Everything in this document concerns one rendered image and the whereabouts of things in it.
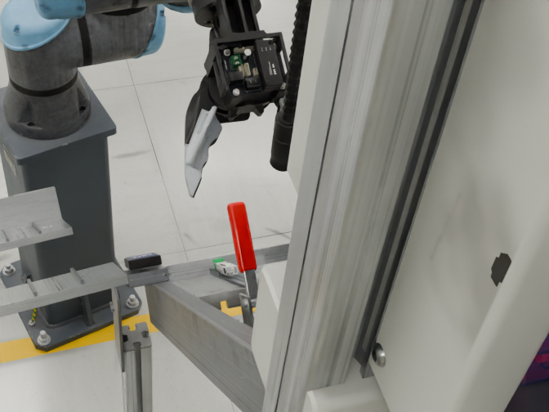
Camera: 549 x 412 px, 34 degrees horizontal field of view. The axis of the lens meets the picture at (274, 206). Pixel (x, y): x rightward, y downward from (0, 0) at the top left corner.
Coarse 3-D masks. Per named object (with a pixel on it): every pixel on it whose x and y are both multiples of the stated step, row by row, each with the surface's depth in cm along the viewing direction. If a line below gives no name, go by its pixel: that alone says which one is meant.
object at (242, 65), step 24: (216, 0) 91; (240, 0) 90; (216, 24) 94; (240, 24) 90; (216, 48) 88; (240, 48) 90; (264, 48) 89; (216, 72) 90; (240, 72) 89; (264, 72) 89; (216, 96) 93; (240, 96) 89; (264, 96) 93
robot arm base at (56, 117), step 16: (80, 80) 160; (16, 96) 155; (32, 96) 154; (48, 96) 154; (64, 96) 156; (80, 96) 160; (16, 112) 157; (32, 112) 156; (48, 112) 156; (64, 112) 157; (80, 112) 160; (16, 128) 158; (32, 128) 157; (48, 128) 157; (64, 128) 158
